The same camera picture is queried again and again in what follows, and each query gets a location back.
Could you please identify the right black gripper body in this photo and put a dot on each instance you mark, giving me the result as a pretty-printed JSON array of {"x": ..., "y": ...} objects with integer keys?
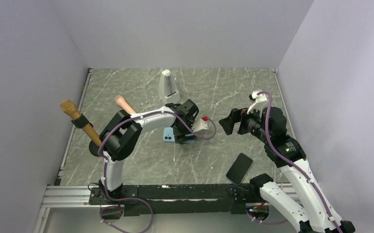
[{"x": 251, "y": 123}]

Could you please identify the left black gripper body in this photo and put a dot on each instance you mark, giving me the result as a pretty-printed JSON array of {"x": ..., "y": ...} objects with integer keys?
[{"x": 179, "y": 133}]

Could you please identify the light blue phone case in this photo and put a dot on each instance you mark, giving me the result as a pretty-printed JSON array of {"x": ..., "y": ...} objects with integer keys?
[{"x": 168, "y": 136}]

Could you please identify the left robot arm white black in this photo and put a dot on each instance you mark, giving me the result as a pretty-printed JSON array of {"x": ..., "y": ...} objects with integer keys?
[{"x": 122, "y": 133}]

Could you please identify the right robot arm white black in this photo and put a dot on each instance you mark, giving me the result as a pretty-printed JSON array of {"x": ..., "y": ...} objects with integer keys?
[{"x": 313, "y": 213}]

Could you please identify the grey metronome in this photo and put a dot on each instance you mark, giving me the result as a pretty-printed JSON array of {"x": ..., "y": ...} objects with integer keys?
[{"x": 167, "y": 88}]

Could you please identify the pink cylinder stick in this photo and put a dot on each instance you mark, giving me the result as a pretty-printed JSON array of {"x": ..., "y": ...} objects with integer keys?
[{"x": 121, "y": 102}]

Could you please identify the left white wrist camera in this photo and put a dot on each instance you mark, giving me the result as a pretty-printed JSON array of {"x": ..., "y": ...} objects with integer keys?
[{"x": 200, "y": 124}]

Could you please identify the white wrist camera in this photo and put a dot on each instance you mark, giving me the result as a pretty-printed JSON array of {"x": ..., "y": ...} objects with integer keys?
[
  {"x": 258, "y": 101},
  {"x": 200, "y": 124}
]

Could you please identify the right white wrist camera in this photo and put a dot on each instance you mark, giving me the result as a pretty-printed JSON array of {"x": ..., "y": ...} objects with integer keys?
[{"x": 258, "y": 101}]

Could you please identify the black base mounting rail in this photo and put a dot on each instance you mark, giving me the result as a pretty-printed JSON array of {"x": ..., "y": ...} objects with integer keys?
[{"x": 138, "y": 200}]

